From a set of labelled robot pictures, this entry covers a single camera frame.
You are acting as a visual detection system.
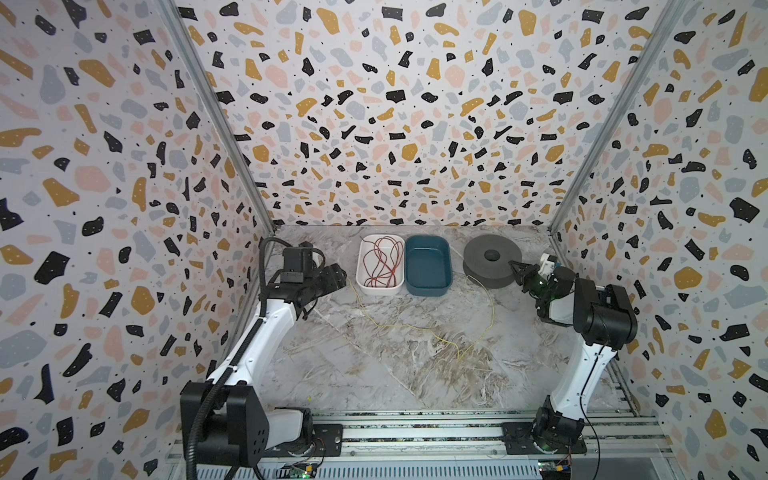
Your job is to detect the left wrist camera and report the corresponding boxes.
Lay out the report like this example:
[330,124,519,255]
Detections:
[281,246,314,283]

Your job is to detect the green circuit board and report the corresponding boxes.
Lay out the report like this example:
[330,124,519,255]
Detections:
[537,460,571,480]
[275,463,317,480]

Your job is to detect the right green circuit board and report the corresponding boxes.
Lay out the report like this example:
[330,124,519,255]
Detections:
[537,460,571,480]

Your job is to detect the white plastic bin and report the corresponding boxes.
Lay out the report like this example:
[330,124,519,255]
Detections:
[355,234,405,296]

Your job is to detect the grey cable spool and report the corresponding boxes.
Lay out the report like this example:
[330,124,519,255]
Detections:
[463,234,522,289]

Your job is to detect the aluminium corner post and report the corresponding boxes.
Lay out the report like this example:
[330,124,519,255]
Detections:
[154,0,276,236]
[548,0,685,238]

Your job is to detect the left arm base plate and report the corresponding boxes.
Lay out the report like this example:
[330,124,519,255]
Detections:
[263,424,344,461]

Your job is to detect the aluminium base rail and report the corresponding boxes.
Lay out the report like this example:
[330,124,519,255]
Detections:
[167,410,679,480]

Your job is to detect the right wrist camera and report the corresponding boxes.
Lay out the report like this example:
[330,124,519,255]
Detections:
[538,253,559,280]

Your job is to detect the left aluminium corner post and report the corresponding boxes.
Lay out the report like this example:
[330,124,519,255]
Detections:
[154,0,276,236]

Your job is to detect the left green circuit board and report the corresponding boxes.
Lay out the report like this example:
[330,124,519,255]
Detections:
[275,463,317,480]

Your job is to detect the teal plastic bin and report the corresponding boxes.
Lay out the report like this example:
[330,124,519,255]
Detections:
[404,235,453,297]

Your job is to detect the black corrugated cable hose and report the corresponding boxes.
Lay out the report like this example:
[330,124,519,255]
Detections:
[184,236,295,480]

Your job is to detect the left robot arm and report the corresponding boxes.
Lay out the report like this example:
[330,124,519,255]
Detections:
[180,240,347,479]

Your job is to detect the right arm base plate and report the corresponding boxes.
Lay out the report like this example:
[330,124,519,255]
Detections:
[501,418,587,455]

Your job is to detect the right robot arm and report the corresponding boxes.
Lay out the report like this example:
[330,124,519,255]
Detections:
[509,254,638,453]

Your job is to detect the right aluminium corner post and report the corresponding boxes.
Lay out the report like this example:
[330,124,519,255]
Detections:
[548,0,685,238]

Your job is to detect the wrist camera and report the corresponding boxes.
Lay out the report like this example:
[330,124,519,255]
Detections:
[281,246,314,283]
[538,253,559,280]

